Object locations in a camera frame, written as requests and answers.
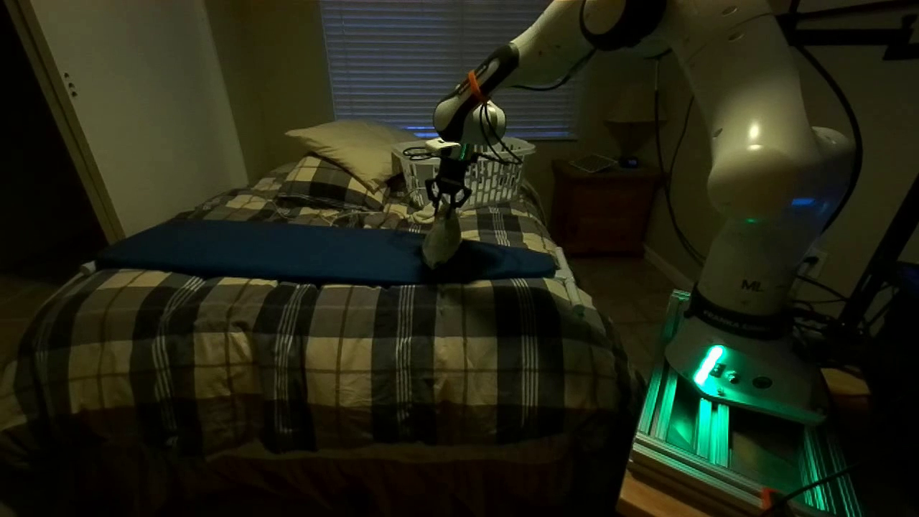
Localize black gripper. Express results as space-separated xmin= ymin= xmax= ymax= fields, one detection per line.
xmin=423 ymin=139 xmax=483 ymax=218

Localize white clothes iron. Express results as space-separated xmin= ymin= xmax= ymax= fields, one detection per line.
xmin=418 ymin=209 xmax=473 ymax=272

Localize white patterned cup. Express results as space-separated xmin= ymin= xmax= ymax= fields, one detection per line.
xmin=392 ymin=141 xmax=444 ymax=209

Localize beige pillow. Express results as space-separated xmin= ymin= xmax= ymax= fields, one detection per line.
xmin=280 ymin=117 xmax=418 ymax=195

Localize window blinds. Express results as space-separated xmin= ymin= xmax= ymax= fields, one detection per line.
xmin=318 ymin=0 xmax=588 ymax=143

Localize wooden nightstand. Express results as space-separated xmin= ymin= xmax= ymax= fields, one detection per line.
xmin=548 ymin=156 xmax=667 ymax=261

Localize blue ironing board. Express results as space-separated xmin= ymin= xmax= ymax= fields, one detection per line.
xmin=95 ymin=218 xmax=563 ymax=286

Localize small table lamp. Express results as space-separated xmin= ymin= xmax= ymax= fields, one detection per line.
xmin=604 ymin=116 xmax=661 ymax=172

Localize plaid bed comforter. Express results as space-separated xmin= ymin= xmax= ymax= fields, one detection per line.
xmin=0 ymin=153 xmax=641 ymax=463

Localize white door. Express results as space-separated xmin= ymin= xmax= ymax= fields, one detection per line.
xmin=6 ymin=0 xmax=252 ymax=248

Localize black tripod stand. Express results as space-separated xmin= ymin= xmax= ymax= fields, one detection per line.
xmin=832 ymin=176 xmax=919 ymax=340

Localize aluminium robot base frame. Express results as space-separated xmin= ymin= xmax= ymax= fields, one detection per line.
xmin=625 ymin=285 xmax=869 ymax=517

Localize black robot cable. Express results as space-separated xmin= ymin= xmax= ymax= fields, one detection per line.
xmin=790 ymin=44 xmax=866 ymax=226

